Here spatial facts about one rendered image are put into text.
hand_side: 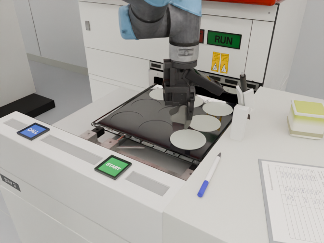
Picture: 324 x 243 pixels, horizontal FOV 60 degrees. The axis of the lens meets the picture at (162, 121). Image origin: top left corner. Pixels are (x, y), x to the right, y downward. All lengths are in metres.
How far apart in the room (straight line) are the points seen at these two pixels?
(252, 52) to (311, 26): 1.50
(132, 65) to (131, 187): 0.75
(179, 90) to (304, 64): 1.87
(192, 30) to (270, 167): 0.35
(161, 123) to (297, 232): 0.50
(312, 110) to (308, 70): 1.79
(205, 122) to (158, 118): 0.15
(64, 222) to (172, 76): 0.47
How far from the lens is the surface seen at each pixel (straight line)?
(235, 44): 0.98
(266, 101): 0.90
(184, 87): 0.73
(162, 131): 0.82
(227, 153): 0.65
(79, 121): 1.07
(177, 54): 0.70
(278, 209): 0.55
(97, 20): 1.29
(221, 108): 0.97
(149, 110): 0.94
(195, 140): 0.79
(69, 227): 0.82
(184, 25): 0.68
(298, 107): 0.74
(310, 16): 2.44
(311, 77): 2.54
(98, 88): 1.42
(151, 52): 1.15
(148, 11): 0.57
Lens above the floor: 1.35
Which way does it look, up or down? 31 degrees down
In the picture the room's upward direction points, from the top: straight up
